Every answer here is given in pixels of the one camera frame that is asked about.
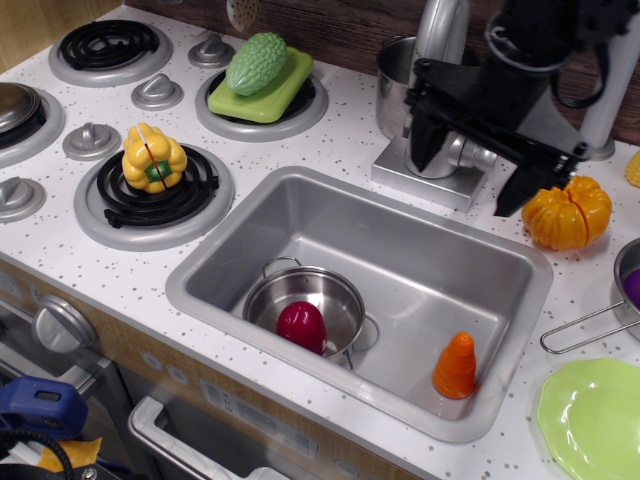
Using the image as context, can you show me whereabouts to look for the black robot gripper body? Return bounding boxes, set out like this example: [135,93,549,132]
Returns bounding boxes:
[403,12,590,187]

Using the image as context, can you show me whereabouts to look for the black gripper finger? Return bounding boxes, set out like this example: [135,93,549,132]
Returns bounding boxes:
[407,102,449,173]
[494,165,548,217]

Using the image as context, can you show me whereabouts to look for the silver toy faucet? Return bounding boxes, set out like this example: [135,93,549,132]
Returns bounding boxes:
[371,1,497,212]

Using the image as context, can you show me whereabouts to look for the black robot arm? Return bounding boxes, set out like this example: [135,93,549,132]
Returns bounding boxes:
[406,1,639,217]

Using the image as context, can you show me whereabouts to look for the steel pot behind faucet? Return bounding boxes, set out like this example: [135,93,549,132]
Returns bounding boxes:
[375,35,481,141]

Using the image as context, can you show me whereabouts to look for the orange toy pumpkin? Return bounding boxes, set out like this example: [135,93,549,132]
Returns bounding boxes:
[521,176,613,251]

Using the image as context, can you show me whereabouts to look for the grey vertical pole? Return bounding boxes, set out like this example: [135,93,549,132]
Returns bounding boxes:
[579,1,639,161]

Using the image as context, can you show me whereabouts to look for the yellow toy corn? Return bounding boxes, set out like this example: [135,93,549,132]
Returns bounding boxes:
[624,151,640,188]

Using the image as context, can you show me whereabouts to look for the back right stove burner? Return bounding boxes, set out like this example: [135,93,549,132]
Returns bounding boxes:
[195,73,329,143]

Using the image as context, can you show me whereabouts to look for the stove burner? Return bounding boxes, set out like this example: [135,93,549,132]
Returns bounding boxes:
[195,73,329,143]
[48,20,172,88]
[74,144,235,252]
[1,87,65,169]

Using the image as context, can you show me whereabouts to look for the grey toy sink basin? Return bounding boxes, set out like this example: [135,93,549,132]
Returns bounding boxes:
[166,167,553,443]

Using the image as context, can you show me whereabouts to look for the purple toy vegetable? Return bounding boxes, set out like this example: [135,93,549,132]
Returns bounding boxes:
[623,269,640,309]

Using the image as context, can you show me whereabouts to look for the green plastic cutting board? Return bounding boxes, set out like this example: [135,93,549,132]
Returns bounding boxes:
[207,47,314,124]

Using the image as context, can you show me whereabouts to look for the green toy bitter gourd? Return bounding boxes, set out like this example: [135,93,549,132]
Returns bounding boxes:
[226,32,288,97]

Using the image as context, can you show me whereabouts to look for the small steel pot in sink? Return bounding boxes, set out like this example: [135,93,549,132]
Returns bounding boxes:
[242,256,377,371]

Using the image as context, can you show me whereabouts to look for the orange toy carrot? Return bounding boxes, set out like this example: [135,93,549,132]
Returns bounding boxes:
[432,332,476,399]

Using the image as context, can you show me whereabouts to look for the hanging slotted spoon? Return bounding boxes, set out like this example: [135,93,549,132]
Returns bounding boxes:
[226,0,261,33]

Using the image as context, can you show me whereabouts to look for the grey stove knob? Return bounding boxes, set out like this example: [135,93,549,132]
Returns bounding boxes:
[62,122,120,161]
[1,177,47,224]
[188,34,236,69]
[131,73,184,111]

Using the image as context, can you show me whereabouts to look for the red toy pepper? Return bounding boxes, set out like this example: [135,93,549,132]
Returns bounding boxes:
[276,301,327,355]

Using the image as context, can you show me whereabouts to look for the light green plastic plate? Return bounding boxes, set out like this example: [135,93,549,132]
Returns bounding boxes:
[537,358,639,479]

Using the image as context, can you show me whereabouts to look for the grey stove knob middle back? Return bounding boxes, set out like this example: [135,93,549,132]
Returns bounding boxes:
[131,73,184,111]

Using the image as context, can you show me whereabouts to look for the yellow toy bell pepper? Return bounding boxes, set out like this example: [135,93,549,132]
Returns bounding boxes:
[121,123,188,194]

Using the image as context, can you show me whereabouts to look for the front right stove burner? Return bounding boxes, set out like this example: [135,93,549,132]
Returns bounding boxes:
[74,144,235,252]

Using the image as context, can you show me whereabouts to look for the grey stove knob middle front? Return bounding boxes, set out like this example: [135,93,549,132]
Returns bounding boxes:
[62,122,120,161]

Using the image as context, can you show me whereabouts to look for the back left stove burner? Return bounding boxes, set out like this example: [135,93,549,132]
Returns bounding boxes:
[48,20,172,88]

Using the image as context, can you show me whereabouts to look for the front left stove burner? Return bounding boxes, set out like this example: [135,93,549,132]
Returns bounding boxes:
[1,87,65,169]

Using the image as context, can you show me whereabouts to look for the steel pot lid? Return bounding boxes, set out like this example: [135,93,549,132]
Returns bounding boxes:
[0,82,46,136]

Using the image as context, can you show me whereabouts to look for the grey oven dial knob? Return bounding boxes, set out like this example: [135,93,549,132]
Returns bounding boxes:
[31,295,98,354]

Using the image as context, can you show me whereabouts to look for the blue clamp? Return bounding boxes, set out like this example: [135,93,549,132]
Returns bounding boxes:
[1,376,88,440]

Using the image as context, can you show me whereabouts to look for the yellow tape piece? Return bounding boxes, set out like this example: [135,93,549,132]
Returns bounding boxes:
[37,437,103,473]

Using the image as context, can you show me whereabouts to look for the steel saucepan with wire handle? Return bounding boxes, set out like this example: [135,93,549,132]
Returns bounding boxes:
[539,239,639,355]

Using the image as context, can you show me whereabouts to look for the grey oven door handle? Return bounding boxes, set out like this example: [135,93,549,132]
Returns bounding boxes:
[127,394,281,480]

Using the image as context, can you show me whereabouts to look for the black cable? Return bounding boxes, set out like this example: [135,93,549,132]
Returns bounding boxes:
[0,427,74,474]

